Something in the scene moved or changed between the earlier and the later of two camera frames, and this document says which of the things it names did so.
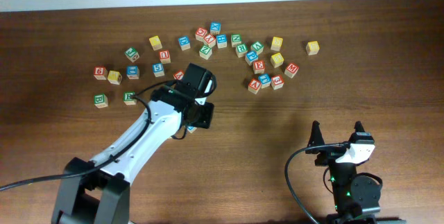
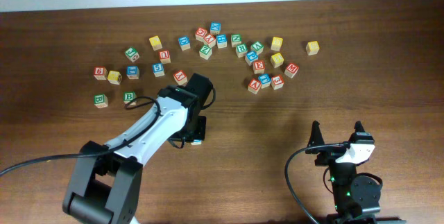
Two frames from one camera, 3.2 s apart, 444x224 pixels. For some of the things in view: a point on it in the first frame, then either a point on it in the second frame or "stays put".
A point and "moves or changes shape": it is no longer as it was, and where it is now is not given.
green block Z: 205,52 stays put
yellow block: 191,129 moves or changes shape
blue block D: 184,42 stays put
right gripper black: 328,154 stays put
